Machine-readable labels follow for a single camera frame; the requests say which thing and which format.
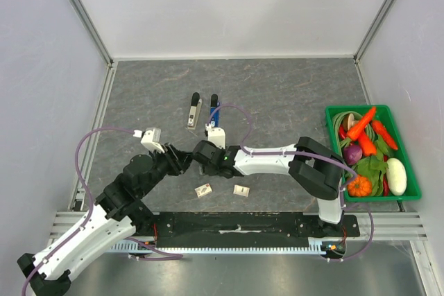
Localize lower toy carrot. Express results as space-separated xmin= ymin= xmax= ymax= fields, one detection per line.
xmin=371 ymin=119 xmax=398 ymax=150

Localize green plastic bin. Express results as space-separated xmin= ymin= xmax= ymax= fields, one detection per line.
xmin=325 ymin=105 xmax=422 ymax=202

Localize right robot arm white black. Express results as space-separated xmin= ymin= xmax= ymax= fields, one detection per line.
xmin=192 ymin=137 xmax=346 ymax=236

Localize white toy eggplant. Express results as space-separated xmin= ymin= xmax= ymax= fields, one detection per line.
xmin=386 ymin=157 xmax=407 ymax=196

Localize upper toy carrot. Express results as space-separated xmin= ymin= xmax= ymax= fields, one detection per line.
xmin=346 ymin=106 xmax=377 ymax=141

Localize toy green beans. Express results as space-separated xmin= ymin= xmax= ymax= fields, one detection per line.
xmin=330 ymin=112 xmax=355 ymax=156

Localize beige stapler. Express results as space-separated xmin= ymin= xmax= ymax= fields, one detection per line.
xmin=187 ymin=92 xmax=203 ymax=130

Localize toy carrot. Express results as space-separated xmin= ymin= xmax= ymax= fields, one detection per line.
xmin=357 ymin=131 xmax=377 ymax=157
xmin=371 ymin=119 xmax=398 ymax=150
xmin=346 ymin=106 xmax=377 ymax=141

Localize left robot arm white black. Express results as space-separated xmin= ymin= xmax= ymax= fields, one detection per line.
xmin=17 ymin=145 xmax=192 ymax=295

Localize toy pumpkin orange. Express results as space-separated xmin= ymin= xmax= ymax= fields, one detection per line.
xmin=347 ymin=175 xmax=373 ymax=198

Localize toy green leaf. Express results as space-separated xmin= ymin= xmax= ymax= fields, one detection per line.
xmin=352 ymin=155 xmax=388 ymax=197

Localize red toy chili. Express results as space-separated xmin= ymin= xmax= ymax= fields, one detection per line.
xmin=339 ymin=125 xmax=347 ymax=141

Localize white staple box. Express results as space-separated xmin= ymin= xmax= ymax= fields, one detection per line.
xmin=233 ymin=184 xmax=250 ymax=197

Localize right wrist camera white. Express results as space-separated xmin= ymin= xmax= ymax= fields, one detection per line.
xmin=205 ymin=123 xmax=226 ymax=149

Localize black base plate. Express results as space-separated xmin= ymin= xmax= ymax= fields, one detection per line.
xmin=134 ymin=212 xmax=360 ymax=245

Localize toy mushroom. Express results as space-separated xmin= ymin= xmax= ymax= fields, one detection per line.
xmin=342 ymin=113 xmax=359 ymax=132

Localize purple toy onion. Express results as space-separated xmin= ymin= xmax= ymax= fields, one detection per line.
xmin=343 ymin=145 xmax=363 ymax=166

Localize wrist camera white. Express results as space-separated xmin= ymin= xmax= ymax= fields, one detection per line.
xmin=133 ymin=128 xmax=166 ymax=153
xmin=205 ymin=123 xmax=226 ymax=149

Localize blue stapler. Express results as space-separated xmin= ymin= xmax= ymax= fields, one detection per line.
xmin=210 ymin=94 xmax=220 ymax=128

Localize middle toy carrot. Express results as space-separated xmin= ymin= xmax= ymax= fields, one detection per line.
xmin=357 ymin=131 xmax=377 ymax=157

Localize staple box with red logo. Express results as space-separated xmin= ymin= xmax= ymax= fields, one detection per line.
xmin=195 ymin=184 xmax=212 ymax=198

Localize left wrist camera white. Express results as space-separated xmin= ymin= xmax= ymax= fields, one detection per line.
xmin=133 ymin=128 xmax=166 ymax=153

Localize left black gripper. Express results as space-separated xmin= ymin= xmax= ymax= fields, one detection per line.
xmin=139 ymin=142 xmax=193 ymax=196

